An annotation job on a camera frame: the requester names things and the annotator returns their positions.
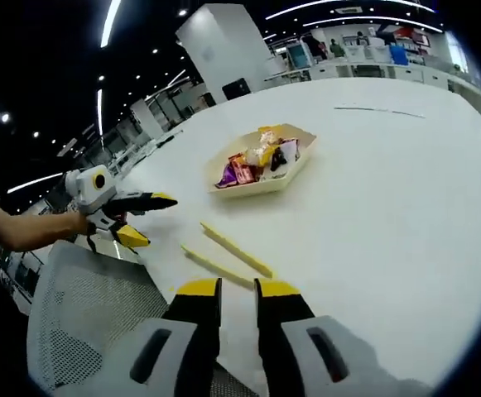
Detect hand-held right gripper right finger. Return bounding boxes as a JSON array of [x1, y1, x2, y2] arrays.
[[253, 277, 394, 397]]

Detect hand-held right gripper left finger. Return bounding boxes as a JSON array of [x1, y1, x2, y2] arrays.
[[99, 276, 224, 397]]

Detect purple food snack packet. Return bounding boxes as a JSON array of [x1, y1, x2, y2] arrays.
[[214, 161, 238, 189]]

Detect yellow food tongs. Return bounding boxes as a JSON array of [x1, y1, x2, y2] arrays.
[[180, 222, 277, 293]]

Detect pile of food snacks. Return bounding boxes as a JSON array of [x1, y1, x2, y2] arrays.
[[214, 126, 301, 190]]

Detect white black-print food packet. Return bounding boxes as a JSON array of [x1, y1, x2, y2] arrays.
[[269, 139, 300, 173]]

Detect beige hexagonal food container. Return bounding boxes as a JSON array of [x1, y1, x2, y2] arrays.
[[205, 122, 318, 199]]

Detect cluster of office desks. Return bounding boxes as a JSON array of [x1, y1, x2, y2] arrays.
[[57, 115, 191, 175]]

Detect white mesh office chair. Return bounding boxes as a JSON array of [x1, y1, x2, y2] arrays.
[[26, 241, 262, 397]]

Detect black office chair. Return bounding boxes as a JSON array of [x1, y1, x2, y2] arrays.
[[222, 77, 251, 101]]

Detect white square pillar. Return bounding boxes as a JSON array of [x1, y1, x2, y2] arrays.
[[176, 2, 275, 103]]

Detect white machine teal panel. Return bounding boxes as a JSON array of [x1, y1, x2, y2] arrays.
[[286, 41, 310, 69]]

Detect long white counter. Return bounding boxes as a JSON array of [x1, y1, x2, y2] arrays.
[[264, 57, 481, 104]]

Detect red and blue wall banner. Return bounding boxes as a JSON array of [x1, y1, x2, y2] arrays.
[[372, 22, 431, 49]]

